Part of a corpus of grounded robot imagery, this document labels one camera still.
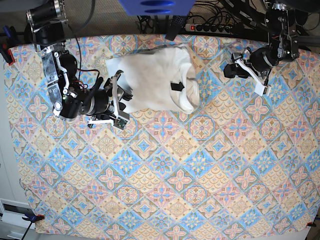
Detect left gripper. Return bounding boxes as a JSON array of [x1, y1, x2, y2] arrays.
[[223, 47, 274, 79]]

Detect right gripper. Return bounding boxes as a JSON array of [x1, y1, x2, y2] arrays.
[[83, 77, 133, 120]]

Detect white printed T-shirt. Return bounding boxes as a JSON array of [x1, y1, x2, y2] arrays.
[[105, 44, 200, 114]]

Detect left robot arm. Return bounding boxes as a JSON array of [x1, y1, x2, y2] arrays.
[[223, 0, 300, 80]]

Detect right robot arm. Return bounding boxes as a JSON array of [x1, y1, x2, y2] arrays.
[[26, 0, 133, 130]]

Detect white power strip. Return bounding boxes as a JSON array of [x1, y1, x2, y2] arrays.
[[184, 23, 233, 34]]

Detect black remote-like bar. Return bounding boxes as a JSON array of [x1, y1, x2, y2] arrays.
[[165, 15, 188, 41]]

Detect blue box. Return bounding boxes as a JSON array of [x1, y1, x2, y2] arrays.
[[119, 0, 196, 16]]

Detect patterned tablecloth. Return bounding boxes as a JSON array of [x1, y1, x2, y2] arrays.
[[4, 35, 320, 240]]

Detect orange black clamp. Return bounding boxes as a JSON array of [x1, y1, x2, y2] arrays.
[[22, 214, 45, 223]]

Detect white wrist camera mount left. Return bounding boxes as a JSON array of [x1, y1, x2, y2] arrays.
[[235, 47, 271, 97]]

